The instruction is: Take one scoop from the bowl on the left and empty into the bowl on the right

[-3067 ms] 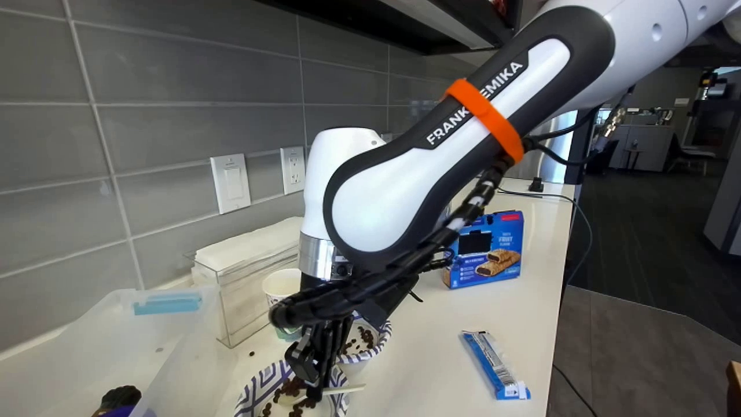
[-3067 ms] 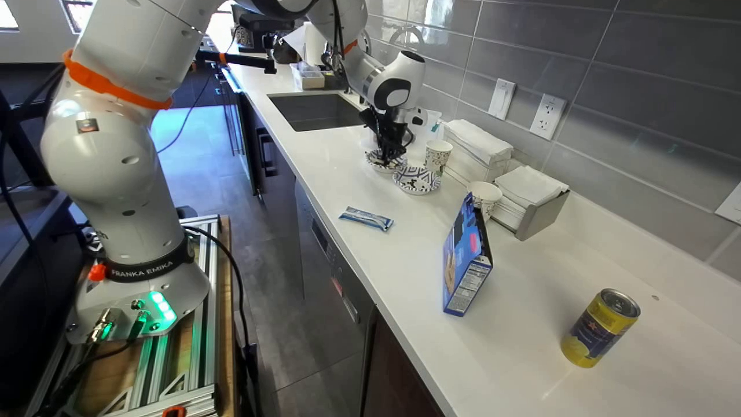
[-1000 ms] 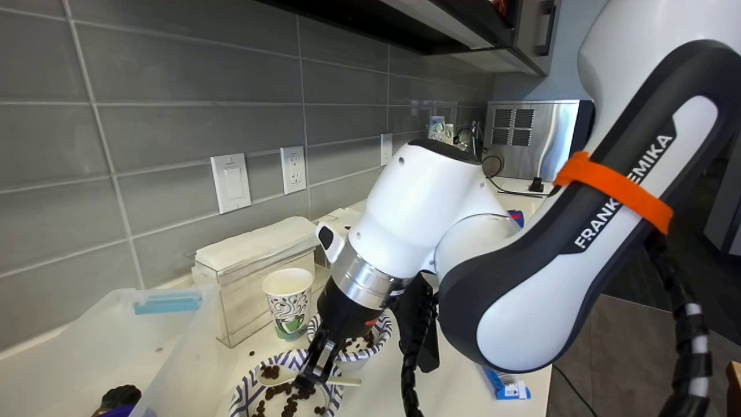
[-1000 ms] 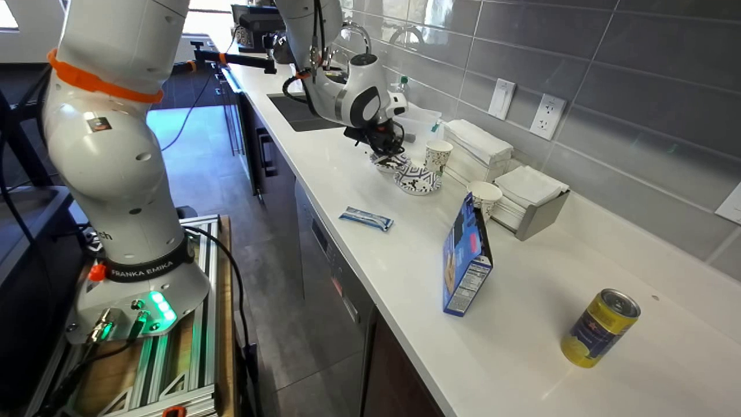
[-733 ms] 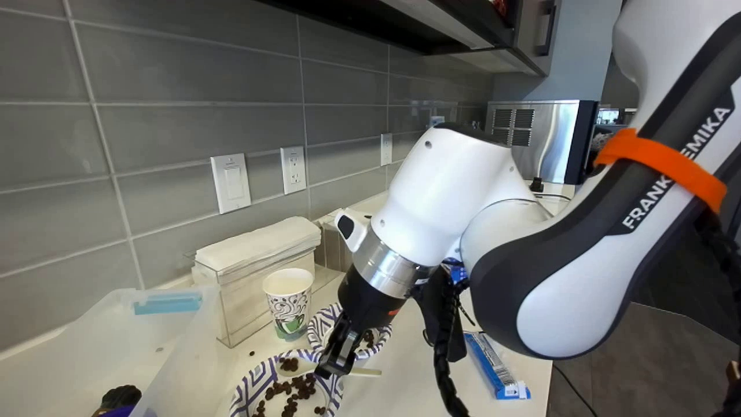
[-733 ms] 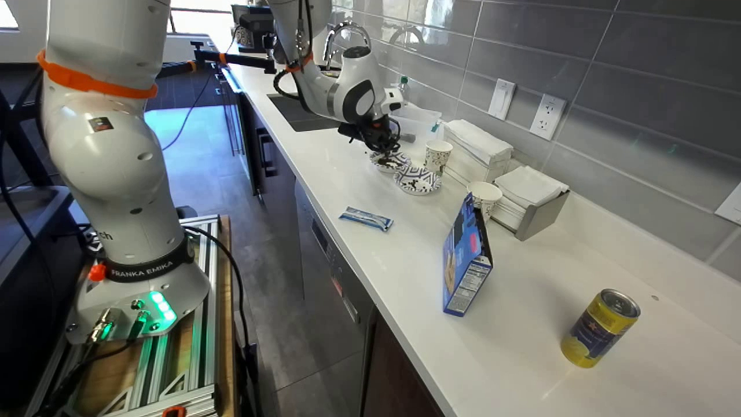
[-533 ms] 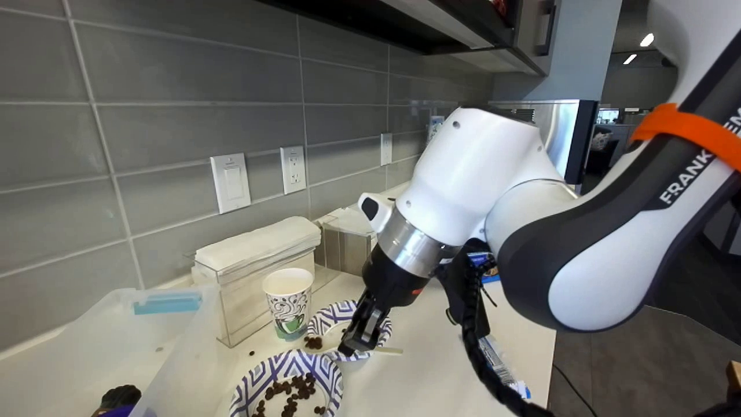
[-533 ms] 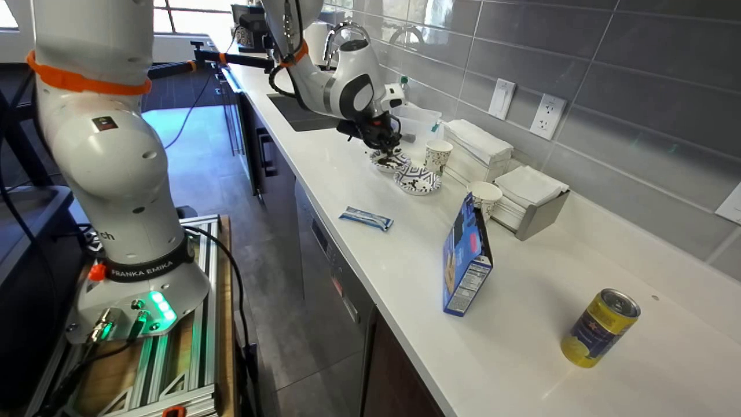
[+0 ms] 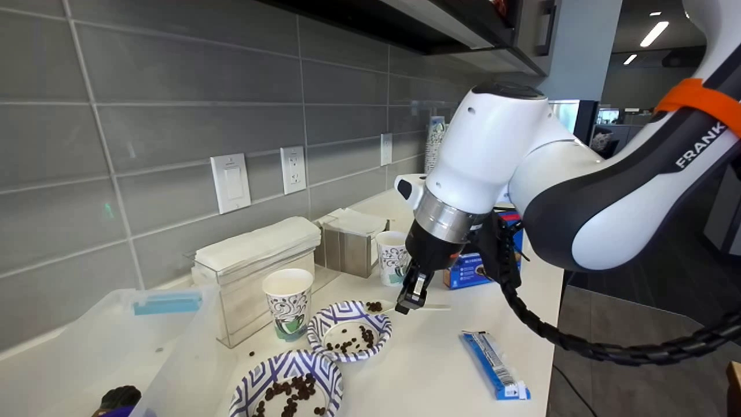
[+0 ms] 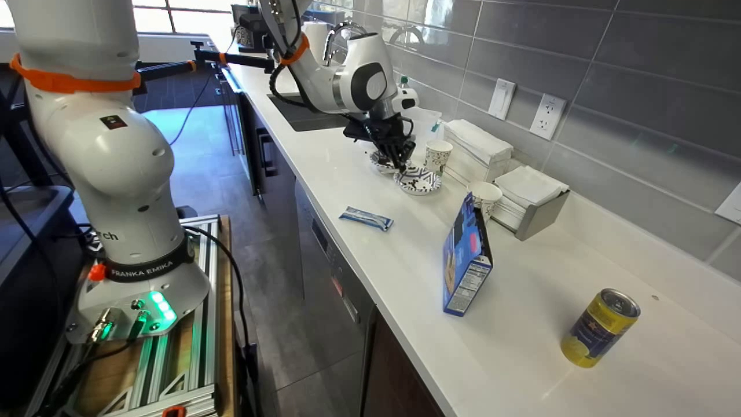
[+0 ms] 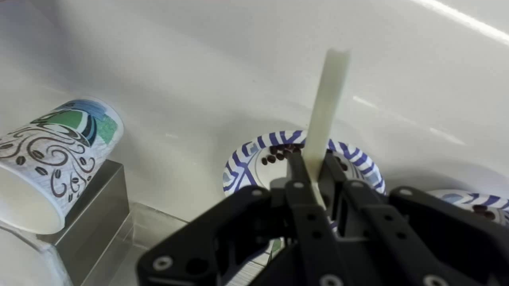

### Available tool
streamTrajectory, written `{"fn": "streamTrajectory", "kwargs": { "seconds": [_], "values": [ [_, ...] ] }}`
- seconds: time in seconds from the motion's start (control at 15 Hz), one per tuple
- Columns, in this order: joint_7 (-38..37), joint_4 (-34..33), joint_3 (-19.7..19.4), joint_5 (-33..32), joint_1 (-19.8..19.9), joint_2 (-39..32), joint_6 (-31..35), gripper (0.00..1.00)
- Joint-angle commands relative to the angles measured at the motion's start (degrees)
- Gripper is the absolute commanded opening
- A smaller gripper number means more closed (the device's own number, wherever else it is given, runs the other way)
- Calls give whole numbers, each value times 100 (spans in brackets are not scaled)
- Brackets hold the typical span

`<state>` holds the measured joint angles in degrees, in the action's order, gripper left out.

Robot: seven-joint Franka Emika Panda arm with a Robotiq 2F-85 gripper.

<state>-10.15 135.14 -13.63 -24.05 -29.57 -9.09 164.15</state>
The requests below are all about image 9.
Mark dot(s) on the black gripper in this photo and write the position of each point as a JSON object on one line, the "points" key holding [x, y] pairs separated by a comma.
{"points": [[426, 256]]}

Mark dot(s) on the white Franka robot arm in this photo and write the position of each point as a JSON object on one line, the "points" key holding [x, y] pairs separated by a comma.
{"points": [[580, 210]]}

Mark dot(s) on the blue white patterned bowl right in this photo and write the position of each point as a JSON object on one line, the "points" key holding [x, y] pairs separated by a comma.
{"points": [[349, 333]]}

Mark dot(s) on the blue white patterned bowl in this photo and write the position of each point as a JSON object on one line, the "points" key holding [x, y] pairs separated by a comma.
{"points": [[294, 383], [349, 333]]}

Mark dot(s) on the blue white patterned bowl left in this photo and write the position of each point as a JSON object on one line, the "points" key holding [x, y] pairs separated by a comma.
{"points": [[294, 383]]}

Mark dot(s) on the patterned paper cup far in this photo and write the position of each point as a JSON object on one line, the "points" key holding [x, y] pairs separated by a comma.
{"points": [[391, 256]]}

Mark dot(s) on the patterned paper cup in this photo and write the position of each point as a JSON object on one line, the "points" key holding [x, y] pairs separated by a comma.
{"points": [[391, 256], [287, 297]]}

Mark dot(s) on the blue snack box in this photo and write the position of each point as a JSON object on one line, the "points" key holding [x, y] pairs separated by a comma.
{"points": [[467, 269]]}

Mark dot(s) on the patterned paper cup near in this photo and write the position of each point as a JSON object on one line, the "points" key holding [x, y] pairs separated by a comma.
{"points": [[287, 297]]}

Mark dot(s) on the stack of paper cups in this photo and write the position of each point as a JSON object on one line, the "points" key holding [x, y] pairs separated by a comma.
{"points": [[434, 142]]}

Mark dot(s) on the large napkin dispenser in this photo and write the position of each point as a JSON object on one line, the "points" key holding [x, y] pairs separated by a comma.
{"points": [[236, 267]]}

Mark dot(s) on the clear plastic storage bin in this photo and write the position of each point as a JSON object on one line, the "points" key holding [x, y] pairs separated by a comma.
{"points": [[158, 342]]}

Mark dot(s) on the white wall outlet far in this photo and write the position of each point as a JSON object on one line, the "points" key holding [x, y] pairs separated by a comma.
{"points": [[384, 150]]}

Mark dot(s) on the white wall outlet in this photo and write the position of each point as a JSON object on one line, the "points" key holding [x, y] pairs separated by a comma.
{"points": [[384, 150], [230, 182]]}

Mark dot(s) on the white light switch plate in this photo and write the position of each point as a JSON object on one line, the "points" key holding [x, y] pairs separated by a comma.
{"points": [[291, 169]]}

